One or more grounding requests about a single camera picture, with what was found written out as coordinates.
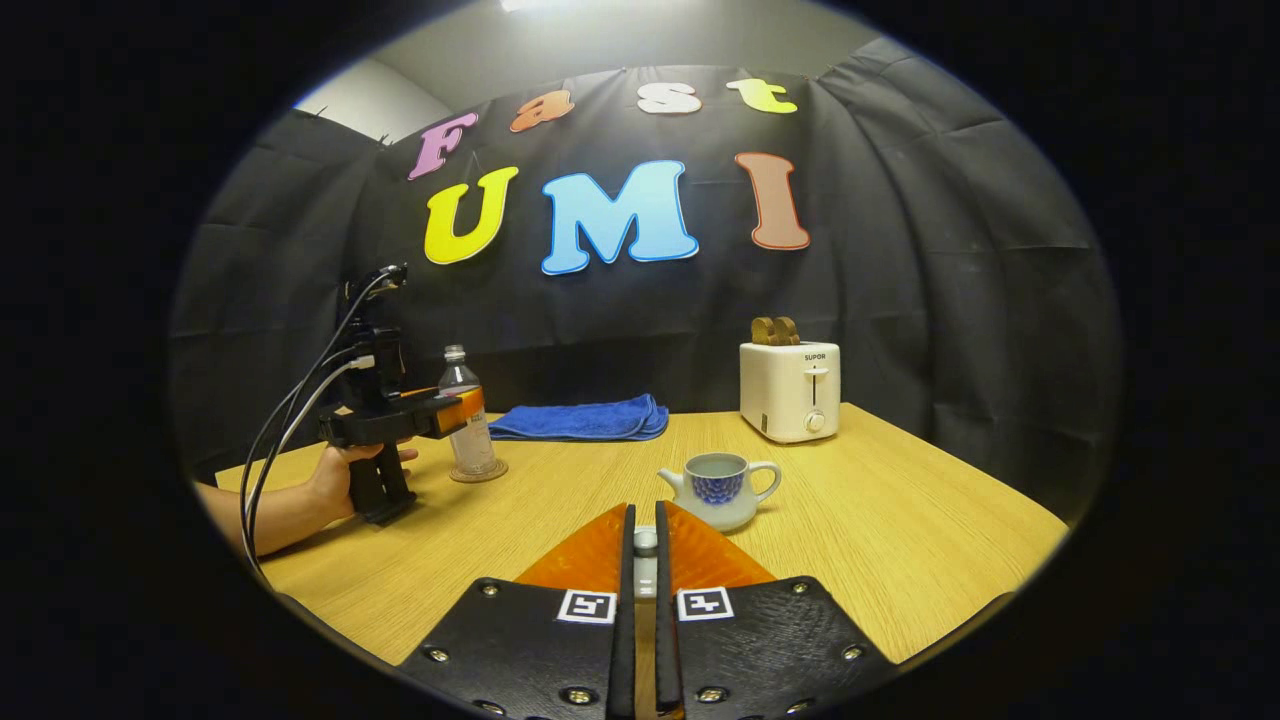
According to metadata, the white cable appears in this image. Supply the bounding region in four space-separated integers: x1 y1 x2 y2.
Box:
245 355 377 561

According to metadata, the white blue-patterned teacup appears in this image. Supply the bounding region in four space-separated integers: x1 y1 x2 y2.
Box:
657 452 783 533

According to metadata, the clear plastic water bottle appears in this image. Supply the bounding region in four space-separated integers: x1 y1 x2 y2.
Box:
438 345 498 477

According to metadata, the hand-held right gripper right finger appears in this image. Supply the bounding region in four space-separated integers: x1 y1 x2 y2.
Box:
655 500 896 720

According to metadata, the black backdrop cloth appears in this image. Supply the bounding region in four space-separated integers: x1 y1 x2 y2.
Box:
168 38 1123 526

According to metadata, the blue folded towel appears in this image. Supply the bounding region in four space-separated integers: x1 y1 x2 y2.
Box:
488 393 670 442

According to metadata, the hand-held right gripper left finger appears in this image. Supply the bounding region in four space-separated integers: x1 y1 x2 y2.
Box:
398 503 637 720

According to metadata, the black cable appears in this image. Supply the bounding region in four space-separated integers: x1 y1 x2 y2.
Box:
238 265 406 571
245 340 361 561

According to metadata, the white toaster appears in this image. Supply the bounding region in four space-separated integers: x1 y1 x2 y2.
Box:
739 341 842 444

